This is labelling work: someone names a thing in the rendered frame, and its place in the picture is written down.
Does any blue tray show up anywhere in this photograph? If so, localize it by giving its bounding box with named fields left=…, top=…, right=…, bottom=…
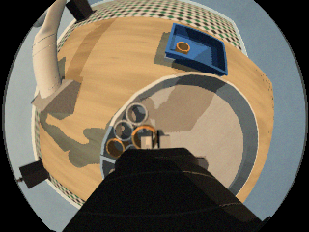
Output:
left=164, top=22, right=228, bottom=78

